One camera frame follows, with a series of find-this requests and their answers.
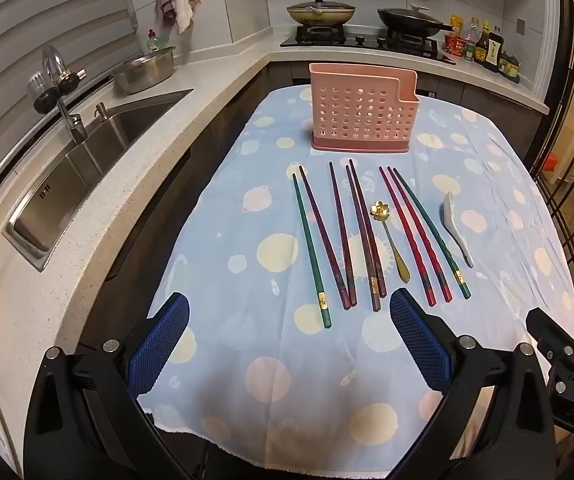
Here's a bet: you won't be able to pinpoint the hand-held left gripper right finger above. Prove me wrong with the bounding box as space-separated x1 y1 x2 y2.
387 290 562 480

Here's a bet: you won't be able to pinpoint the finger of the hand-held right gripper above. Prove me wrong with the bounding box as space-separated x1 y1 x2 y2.
525 306 574 361

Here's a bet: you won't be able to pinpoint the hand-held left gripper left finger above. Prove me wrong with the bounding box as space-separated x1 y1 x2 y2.
22 291 208 480

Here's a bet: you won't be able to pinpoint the red chopstick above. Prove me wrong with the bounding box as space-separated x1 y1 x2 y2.
378 166 438 307
387 166 454 304

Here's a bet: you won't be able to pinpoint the green chopstick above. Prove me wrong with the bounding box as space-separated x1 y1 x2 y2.
292 173 334 330
393 168 472 299

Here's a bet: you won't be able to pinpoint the brown chopstick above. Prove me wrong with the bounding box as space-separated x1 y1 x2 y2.
345 164 382 313
349 158 388 298

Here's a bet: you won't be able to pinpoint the maroon chopstick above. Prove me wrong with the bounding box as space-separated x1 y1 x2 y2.
328 161 358 308
298 164 352 311

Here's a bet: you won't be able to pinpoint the white ceramic spoon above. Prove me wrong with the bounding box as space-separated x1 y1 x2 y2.
439 191 474 268

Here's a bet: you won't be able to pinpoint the gold flower spoon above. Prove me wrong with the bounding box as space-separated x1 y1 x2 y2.
370 201 410 284

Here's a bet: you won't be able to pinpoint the pink perforated utensil holder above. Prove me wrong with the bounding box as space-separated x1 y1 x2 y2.
309 62 420 152

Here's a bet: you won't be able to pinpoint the blue planet print tablecloth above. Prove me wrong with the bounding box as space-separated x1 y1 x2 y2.
144 85 574 461

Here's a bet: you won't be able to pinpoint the stainless steel sink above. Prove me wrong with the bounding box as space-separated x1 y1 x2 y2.
6 88 195 272

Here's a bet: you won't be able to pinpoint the small seasoning jars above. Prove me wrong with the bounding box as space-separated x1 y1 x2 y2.
499 52 522 82

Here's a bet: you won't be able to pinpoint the large dark sauce bottle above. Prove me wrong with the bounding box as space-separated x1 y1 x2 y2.
482 32 506 74

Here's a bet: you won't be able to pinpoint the chrome kitchen faucet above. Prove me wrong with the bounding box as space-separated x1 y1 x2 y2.
27 45 89 145

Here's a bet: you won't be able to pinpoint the slim dark sauce bottle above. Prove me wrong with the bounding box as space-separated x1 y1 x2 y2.
474 21 490 64

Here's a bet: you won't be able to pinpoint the stainless steel bowl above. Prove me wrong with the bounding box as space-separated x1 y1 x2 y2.
112 46 176 95

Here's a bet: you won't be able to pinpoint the red instant noodle cup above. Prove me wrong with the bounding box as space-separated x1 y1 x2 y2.
444 34 468 57

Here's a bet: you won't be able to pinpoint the black gas stove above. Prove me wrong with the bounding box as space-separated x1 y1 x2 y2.
280 25 456 64

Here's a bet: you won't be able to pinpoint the black wok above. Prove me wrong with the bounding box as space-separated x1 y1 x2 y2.
377 5 461 39

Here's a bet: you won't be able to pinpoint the pan with glass lid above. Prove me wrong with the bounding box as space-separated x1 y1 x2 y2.
287 0 357 27

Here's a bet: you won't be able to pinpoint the purple hanging towel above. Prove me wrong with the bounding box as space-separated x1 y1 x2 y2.
155 0 176 29

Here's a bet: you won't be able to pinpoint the white window blind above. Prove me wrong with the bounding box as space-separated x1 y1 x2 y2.
0 0 140 161

